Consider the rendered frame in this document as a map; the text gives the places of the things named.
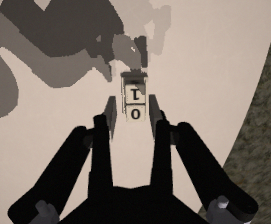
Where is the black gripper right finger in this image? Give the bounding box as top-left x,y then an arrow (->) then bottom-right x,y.
145,94 -> 259,224

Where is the white calendar cube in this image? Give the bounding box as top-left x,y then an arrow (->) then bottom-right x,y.
125,80 -> 145,103
126,103 -> 145,122

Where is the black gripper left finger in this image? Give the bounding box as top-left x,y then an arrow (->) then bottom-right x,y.
7,96 -> 117,224

